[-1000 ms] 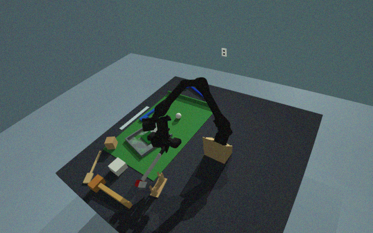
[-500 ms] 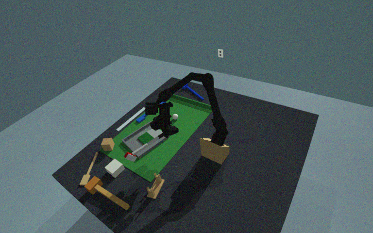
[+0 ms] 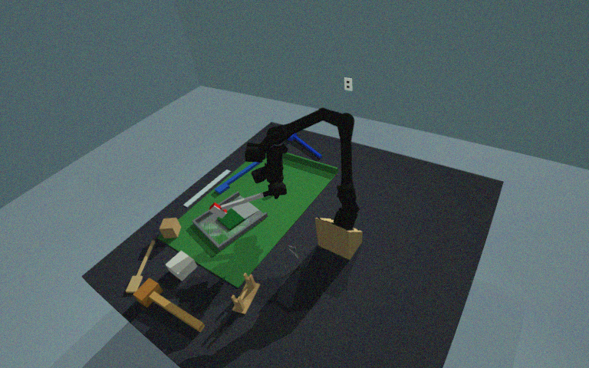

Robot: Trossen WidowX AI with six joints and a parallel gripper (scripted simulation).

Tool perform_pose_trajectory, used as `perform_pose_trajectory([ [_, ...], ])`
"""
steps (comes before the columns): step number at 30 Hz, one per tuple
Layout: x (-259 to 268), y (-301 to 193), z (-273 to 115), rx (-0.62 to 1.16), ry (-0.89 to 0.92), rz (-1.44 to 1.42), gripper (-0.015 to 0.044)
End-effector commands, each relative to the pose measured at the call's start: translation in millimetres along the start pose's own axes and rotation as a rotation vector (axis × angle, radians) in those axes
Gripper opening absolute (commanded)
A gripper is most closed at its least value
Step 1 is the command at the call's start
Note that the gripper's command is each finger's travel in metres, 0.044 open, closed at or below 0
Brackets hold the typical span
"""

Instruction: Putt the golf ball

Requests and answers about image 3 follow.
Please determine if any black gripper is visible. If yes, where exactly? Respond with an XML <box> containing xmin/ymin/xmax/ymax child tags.
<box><xmin>267</xmin><ymin>162</ymin><xmax>287</xmax><ymax>199</ymax></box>

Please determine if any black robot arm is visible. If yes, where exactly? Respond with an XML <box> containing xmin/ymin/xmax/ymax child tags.
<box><xmin>245</xmin><ymin>108</ymin><xmax>360</xmax><ymax>231</ymax></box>

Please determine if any pale grey flat strip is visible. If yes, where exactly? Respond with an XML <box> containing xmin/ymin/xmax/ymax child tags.
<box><xmin>184</xmin><ymin>170</ymin><xmax>231</xmax><ymax>208</ymax></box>

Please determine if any wooden mallet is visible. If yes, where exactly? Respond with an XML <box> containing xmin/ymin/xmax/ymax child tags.
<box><xmin>133</xmin><ymin>278</ymin><xmax>205</xmax><ymax>332</ymax></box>

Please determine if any green putting mat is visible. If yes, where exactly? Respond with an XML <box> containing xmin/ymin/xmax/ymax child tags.
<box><xmin>157</xmin><ymin>153</ymin><xmax>337</xmax><ymax>288</ymax></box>

